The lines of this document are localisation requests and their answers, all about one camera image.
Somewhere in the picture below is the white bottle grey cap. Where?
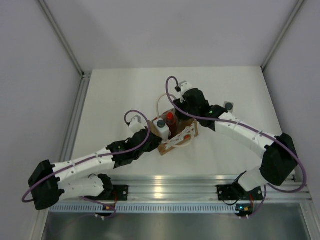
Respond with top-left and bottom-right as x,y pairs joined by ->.
153,118 -> 170,141

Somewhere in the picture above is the red bottle red cap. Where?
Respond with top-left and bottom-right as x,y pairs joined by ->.
164,112 -> 178,138

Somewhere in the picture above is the clear bottle grey cap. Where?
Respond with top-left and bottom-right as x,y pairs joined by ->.
224,101 -> 234,113

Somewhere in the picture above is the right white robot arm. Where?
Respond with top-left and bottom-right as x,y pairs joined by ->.
174,86 -> 298,199

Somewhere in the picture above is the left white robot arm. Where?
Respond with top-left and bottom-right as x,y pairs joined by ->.
28,128 -> 162,211

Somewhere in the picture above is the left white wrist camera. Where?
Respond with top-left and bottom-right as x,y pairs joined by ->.
129,115 -> 145,134

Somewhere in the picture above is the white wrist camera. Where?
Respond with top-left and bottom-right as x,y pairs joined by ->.
174,81 -> 193,97
129,115 -> 145,134

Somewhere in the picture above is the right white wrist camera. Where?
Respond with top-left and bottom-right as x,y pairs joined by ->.
174,81 -> 193,97

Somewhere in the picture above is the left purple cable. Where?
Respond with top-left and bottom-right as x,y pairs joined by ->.
21,109 -> 151,203

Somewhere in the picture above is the purple cable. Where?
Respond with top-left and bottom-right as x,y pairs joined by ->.
165,76 -> 307,193
21,109 -> 151,203

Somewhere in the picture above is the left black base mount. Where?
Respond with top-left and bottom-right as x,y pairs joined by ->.
109,185 -> 129,202

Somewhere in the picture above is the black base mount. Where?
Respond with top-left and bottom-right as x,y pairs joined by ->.
109,185 -> 129,202
216,184 -> 239,202

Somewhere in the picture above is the aluminium frame rail left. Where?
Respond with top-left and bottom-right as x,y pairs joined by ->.
36,0 -> 92,162

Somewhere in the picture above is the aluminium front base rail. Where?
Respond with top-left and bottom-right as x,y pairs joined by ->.
110,175 -> 312,204

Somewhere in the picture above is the white slotted cable duct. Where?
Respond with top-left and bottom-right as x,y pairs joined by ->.
49,203 -> 241,214

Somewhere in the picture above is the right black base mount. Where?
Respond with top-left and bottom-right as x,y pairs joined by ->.
216,184 -> 239,202

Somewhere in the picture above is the aluminium frame post right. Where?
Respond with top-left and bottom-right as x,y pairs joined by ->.
260,0 -> 307,72

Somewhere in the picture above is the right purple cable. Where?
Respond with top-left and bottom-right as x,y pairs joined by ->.
165,76 -> 307,193

